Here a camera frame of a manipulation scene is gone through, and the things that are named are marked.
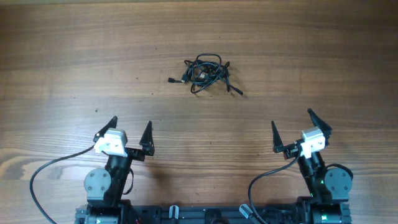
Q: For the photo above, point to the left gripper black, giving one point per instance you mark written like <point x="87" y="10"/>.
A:
<point x="136" y="154"/>

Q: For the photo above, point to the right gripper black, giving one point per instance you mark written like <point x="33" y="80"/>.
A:
<point x="291" y="150"/>

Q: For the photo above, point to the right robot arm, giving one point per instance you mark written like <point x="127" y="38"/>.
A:
<point x="329" y="185"/>

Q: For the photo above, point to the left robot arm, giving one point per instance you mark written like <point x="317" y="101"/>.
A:
<point x="105" y="187"/>

